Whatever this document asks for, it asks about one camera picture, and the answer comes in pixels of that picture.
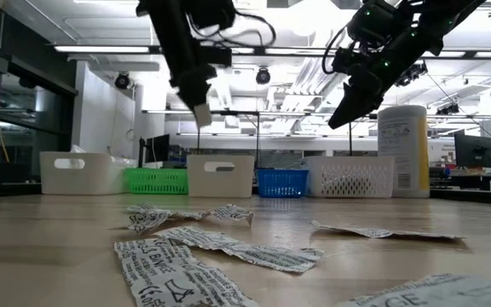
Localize white plastic handled bin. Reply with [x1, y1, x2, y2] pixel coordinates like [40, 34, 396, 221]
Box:
[185, 154, 256, 199]
[39, 151, 125, 196]

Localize green mesh basket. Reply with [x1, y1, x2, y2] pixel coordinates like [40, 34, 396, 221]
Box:
[122, 167, 189, 196]

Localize black ceiling fixture cluster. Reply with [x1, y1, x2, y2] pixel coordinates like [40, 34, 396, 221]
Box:
[394, 61, 429, 89]

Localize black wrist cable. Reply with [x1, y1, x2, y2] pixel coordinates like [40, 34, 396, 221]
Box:
[321, 25, 351, 76]
[211, 10, 277, 49]

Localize blue mesh basket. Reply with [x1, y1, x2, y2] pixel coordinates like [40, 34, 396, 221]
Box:
[255, 168, 309, 199]

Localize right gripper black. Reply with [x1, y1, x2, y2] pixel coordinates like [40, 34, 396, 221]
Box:
[328, 25, 425, 129]

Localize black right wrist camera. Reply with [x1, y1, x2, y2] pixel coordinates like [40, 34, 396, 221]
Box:
[347, 0, 404, 43]

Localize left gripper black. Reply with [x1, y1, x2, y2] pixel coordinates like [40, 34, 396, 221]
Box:
[164, 42, 233, 110]

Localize white wipes canister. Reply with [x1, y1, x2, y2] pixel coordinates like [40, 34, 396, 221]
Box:
[376, 104, 431, 200]

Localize small black ceiling fixture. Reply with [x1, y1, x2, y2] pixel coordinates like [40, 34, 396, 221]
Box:
[436, 103, 462, 116]

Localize black frame background table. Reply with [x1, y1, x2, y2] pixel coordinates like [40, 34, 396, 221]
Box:
[194, 109, 262, 168]

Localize black computer monitor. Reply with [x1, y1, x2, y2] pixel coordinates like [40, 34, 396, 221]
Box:
[137, 134, 171, 168]
[453, 132, 491, 169]

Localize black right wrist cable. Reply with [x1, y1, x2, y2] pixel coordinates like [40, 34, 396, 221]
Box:
[321, 25, 351, 76]

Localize white perforated basket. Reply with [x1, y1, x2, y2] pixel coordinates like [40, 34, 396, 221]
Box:
[300, 155, 396, 200]

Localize dark cluttered background desk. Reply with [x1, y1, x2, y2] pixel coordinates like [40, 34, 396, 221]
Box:
[429, 166, 491, 201]

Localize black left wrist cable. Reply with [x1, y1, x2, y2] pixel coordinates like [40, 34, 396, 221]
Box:
[211, 10, 277, 49]

